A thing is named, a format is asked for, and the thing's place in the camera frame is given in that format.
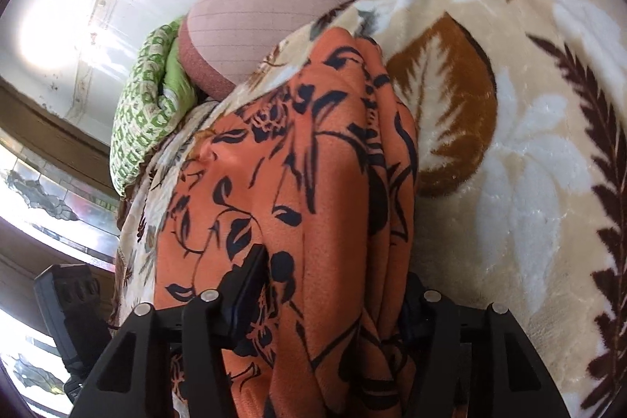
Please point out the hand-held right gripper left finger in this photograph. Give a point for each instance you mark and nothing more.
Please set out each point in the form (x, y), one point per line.
(237, 295)

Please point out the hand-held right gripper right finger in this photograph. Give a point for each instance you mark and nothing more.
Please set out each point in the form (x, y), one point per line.
(441, 330)

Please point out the orange floral garment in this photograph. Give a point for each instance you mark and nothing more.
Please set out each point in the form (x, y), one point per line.
(303, 202)

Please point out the beige leaf print blanket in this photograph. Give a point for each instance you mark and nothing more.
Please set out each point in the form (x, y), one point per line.
(529, 153)

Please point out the green patterned pillow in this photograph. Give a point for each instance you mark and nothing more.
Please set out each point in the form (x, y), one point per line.
(137, 119)

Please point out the brown wooden window frame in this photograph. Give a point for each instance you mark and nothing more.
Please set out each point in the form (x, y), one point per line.
(49, 124)

